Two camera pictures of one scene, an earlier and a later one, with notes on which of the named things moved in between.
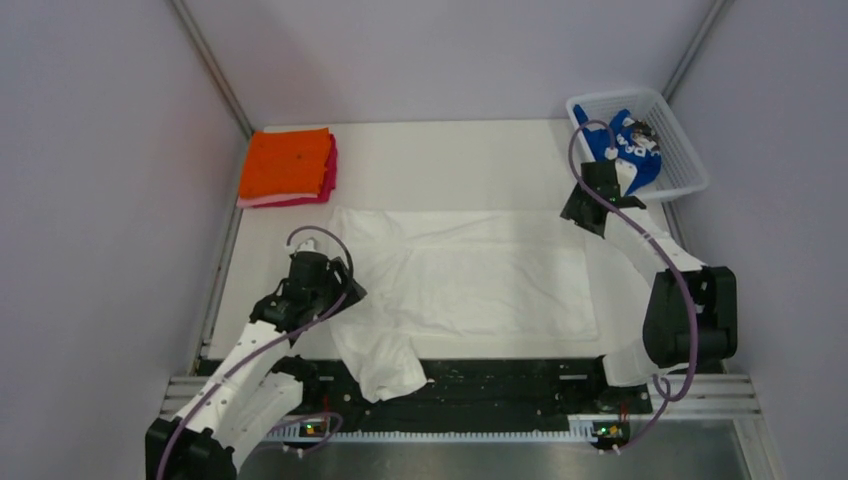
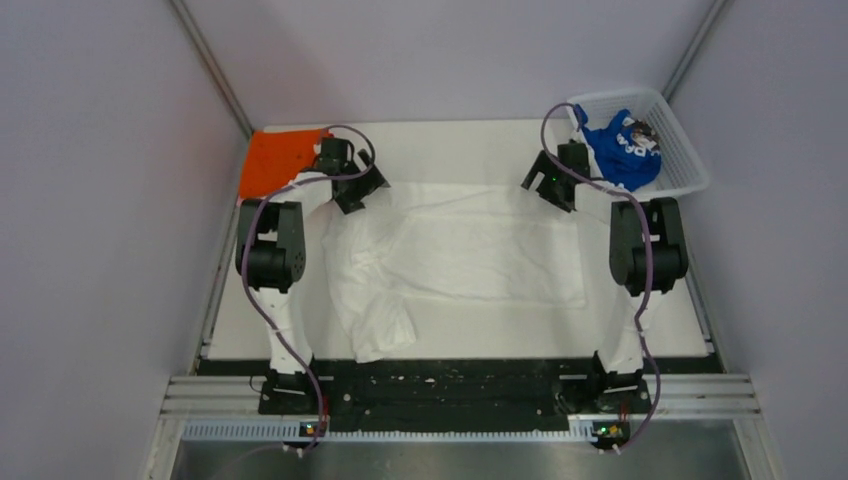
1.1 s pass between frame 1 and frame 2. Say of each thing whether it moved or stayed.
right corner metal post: stayed
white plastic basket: stayed
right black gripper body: moved
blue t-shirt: stayed
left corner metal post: stayed
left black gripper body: moved
